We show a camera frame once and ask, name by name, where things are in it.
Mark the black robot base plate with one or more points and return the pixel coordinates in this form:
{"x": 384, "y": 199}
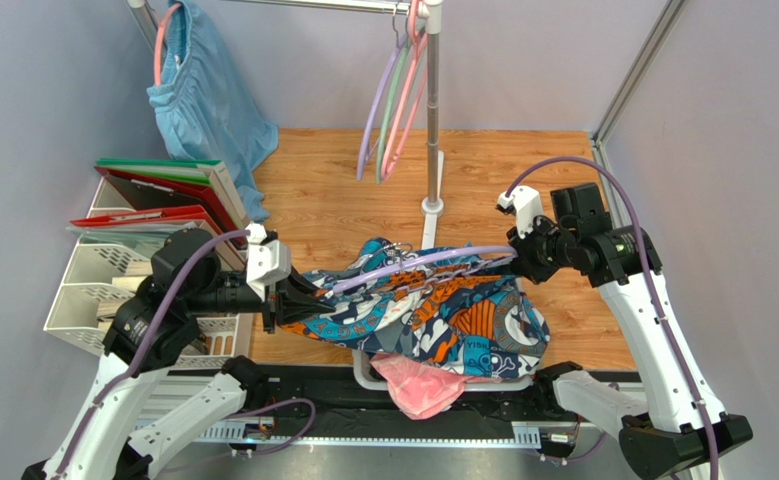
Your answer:
{"x": 344, "y": 408}

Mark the white laundry basket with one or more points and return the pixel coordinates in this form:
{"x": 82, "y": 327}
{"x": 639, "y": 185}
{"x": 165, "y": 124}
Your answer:
{"x": 370, "y": 381}

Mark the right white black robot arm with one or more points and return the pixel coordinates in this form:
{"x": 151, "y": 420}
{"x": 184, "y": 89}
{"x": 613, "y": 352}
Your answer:
{"x": 679, "y": 425}

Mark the slotted cable duct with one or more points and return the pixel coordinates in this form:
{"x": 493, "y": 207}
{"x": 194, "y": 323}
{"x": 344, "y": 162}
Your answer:
{"x": 520, "y": 435}

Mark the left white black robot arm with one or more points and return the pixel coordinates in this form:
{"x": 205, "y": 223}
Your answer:
{"x": 194, "y": 273}

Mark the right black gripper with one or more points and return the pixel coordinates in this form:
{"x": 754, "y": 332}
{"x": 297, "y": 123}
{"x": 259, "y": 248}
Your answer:
{"x": 522, "y": 255}

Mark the white rack base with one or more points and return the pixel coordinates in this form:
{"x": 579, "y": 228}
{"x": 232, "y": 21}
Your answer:
{"x": 431, "y": 220}

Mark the purple plain hanger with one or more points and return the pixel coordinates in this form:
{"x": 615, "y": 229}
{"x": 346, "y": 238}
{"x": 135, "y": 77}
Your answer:
{"x": 365, "y": 149}

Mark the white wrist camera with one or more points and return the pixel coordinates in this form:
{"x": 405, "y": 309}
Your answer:
{"x": 268, "y": 260}
{"x": 525, "y": 204}

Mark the patterned blue orange shorts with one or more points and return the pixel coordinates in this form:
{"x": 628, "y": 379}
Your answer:
{"x": 467, "y": 315}

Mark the purple notched hanger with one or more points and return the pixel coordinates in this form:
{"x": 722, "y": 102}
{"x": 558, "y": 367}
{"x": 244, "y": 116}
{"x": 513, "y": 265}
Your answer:
{"x": 407, "y": 265}

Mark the green folder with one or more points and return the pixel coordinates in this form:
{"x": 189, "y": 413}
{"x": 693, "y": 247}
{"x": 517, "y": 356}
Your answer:
{"x": 204, "y": 172}

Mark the green hanger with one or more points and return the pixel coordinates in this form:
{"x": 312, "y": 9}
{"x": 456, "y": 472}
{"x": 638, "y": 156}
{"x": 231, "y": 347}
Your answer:
{"x": 390, "y": 105}

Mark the pink shorts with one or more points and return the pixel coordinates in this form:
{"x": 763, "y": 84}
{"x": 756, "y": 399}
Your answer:
{"x": 421, "y": 391}

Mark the pink hanger holding shorts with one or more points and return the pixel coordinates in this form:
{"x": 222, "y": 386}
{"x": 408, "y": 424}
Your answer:
{"x": 158, "y": 47}

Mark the aluminium frame post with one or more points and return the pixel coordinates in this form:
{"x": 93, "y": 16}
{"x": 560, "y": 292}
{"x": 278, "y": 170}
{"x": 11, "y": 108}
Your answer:
{"x": 660, "y": 31}

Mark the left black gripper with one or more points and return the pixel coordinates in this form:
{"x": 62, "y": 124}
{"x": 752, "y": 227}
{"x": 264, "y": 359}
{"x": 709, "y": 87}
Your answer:
{"x": 291, "y": 308}

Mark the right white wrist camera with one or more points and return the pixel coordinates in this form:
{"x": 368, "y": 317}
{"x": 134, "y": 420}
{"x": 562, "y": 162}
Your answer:
{"x": 525, "y": 204}

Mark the red clipboard folder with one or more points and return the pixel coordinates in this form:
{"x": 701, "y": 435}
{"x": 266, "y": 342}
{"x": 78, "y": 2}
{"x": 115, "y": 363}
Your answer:
{"x": 145, "y": 192}

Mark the metal clothes rack rail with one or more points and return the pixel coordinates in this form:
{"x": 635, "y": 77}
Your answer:
{"x": 362, "y": 6}

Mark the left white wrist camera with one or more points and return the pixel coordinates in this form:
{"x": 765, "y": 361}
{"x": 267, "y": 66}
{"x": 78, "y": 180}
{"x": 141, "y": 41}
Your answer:
{"x": 268, "y": 260}

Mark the light blue hung shorts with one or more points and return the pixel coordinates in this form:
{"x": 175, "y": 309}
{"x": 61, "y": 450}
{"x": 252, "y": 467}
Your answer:
{"x": 204, "y": 109}

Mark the pink hanger on rack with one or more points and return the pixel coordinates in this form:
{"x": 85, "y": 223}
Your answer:
{"x": 408, "y": 102}

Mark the red flat folder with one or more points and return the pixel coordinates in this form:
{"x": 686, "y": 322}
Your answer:
{"x": 158, "y": 215}

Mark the metal clothes rack pole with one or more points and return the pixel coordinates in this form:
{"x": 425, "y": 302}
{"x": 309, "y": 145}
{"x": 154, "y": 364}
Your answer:
{"x": 431, "y": 12}

